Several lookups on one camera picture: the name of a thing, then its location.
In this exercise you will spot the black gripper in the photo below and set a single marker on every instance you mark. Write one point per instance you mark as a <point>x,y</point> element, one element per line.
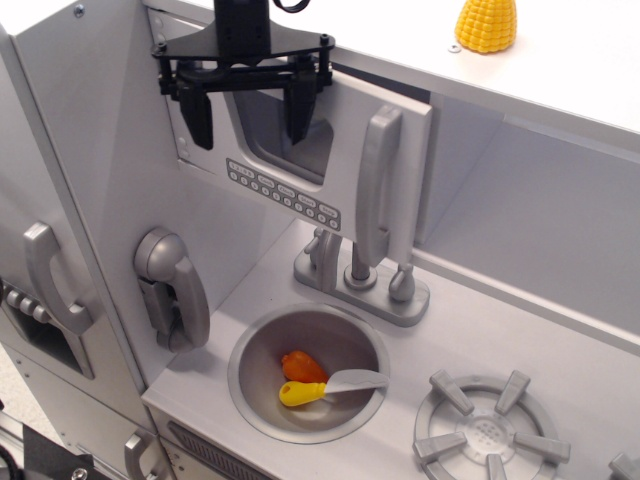
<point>242,49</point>

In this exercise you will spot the white toy microwave door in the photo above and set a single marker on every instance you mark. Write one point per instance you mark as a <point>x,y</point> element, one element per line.
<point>357,174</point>

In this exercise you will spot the grey toy faucet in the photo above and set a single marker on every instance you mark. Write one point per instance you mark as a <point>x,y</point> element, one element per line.
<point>394,295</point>

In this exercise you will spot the yellow toy corn cob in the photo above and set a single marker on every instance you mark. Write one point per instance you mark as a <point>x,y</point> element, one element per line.
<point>487,26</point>

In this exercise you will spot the grey toy sink bowl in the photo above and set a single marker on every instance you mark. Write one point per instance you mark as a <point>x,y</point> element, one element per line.
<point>337,340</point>

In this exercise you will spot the white toy kitchen cabinet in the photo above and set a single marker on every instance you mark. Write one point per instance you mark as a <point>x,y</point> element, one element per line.
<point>527,233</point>

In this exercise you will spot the orange toy pepper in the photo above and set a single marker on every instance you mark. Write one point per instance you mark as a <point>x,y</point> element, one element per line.
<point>299,366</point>

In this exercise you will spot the grey toy stove burner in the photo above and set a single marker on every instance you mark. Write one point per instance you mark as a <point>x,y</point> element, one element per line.
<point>481,427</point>

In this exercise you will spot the grey toy wall phone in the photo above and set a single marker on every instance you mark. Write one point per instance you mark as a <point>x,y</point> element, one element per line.
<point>172,291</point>

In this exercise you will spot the grey fridge door handle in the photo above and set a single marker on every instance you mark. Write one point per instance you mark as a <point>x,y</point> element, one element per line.
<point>41,246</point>

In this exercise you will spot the yellow handled toy knife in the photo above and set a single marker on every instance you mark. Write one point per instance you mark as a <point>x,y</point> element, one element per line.
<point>294,393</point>

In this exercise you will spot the grey oven door handle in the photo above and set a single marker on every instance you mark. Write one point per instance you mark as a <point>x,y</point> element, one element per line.
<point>134,449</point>

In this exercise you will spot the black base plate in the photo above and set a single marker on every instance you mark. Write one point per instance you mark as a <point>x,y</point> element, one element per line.
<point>26,454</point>

